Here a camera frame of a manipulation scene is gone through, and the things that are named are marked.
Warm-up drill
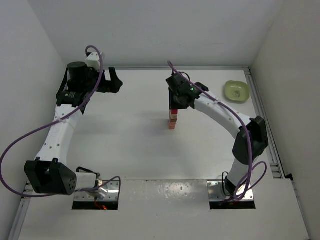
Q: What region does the magenta roof block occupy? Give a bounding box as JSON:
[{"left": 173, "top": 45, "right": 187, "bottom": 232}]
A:
[{"left": 170, "top": 109, "right": 178, "bottom": 115}]

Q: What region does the natural wood cube block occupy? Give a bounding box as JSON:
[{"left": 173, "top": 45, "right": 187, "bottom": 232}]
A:
[{"left": 169, "top": 114, "right": 178, "bottom": 121}]

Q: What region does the orange cube block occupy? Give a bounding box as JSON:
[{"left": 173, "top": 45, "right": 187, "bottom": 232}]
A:
[{"left": 169, "top": 122, "right": 176, "bottom": 130}]

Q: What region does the green plastic bowl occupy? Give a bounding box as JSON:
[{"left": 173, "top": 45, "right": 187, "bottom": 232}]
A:
[{"left": 223, "top": 80, "right": 250, "bottom": 103}]

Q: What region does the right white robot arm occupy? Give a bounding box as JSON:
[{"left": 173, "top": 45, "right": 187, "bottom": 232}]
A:
[{"left": 166, "top": 73, "right": 269, "bottom": 199}]

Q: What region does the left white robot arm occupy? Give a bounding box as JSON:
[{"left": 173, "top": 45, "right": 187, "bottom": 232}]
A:
[{"left": 24, "top": 61, "right": 123, "bottom": 196}]

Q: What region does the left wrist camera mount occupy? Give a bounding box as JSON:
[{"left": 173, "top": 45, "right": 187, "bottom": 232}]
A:
[{"left": 84, "top": 52, "right": 102, "bottom": 71}]

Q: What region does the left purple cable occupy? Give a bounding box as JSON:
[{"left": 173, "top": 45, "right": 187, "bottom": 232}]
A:
[{"left": 0, "top": 45, "right": 122, "bottom": 198}]

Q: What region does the purple cable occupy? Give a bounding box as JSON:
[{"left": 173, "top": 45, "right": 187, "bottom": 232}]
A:
[
  {"left": 0, "top": 45, "right": 122, "bottom": 198},
  {"left": 166, "top": 60, "right": 268, "bottom": 202}
]

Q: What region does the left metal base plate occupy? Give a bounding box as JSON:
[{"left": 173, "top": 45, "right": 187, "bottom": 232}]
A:
[{"left": 73, "top": 179, "right": 120, "bottom": 202}]

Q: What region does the metal base plate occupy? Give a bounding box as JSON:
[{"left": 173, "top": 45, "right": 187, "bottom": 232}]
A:
[
  {"left": 207, "top": 180, "right": 254, "bottom": 202},
  {"left": 73, "top": 179, "right": 120, "bottom": 202}
]

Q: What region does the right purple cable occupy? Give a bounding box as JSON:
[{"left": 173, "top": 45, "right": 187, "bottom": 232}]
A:
[{"left": 166, "top": 60, "right": 268, "bottom": 202}]

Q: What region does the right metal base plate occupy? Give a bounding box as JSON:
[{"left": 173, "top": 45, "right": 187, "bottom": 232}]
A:
[{"left": 207, "top": 180, "right": 254, "bottom": 202}]

